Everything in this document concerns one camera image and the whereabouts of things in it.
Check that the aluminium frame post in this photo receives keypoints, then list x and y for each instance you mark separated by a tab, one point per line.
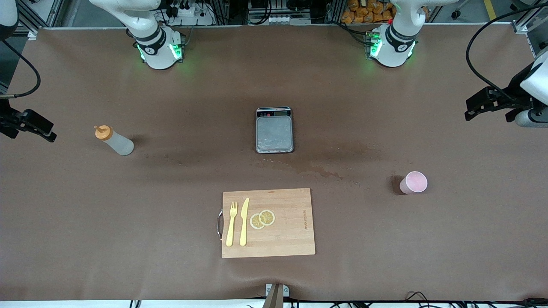
524	28
33	33

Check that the white power strip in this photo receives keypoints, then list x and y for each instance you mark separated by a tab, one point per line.
195	19

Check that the white connector block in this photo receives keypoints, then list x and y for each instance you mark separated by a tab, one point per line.
282	19

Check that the yellow plastic knife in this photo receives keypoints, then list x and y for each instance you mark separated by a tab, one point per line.
244	218

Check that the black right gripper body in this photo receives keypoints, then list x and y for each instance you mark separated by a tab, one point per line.
6	120

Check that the orange snack packs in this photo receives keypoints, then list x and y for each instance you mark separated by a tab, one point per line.
355	13

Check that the metal camera stand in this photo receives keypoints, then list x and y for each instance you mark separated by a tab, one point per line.
277	297

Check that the pink plastic cup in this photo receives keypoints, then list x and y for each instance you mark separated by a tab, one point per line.
414	183

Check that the lemon slice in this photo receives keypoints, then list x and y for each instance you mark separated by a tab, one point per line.
254	222
267	217

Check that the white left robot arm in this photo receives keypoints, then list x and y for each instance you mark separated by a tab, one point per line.
391	51

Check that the wooden cutting board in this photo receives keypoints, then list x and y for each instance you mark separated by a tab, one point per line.
291	231

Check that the yellow plastic fork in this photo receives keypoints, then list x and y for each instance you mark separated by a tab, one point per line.
231	229

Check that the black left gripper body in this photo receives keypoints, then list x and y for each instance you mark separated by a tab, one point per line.
515	99

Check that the silver digital kitchen scale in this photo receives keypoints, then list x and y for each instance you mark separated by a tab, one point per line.
274	134

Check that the translucent squeeze bottle orange cap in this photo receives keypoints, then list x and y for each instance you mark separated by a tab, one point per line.
117	143

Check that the brown table cover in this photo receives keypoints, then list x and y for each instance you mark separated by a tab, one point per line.
385	107

